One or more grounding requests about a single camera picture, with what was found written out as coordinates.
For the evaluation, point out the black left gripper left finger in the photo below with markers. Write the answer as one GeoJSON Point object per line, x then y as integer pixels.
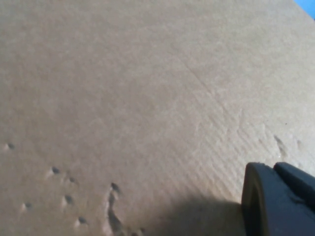
{"type": "Point", "coordinates": [268, 209]}

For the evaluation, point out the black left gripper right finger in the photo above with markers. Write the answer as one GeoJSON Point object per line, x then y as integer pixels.
{"type": "Point", "coordinates": [300, 186]}

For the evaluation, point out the cardboard drawer with wrinkled window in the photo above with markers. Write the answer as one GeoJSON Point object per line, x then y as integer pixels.
{"type": "Point", "coordinates": [123, 98]}

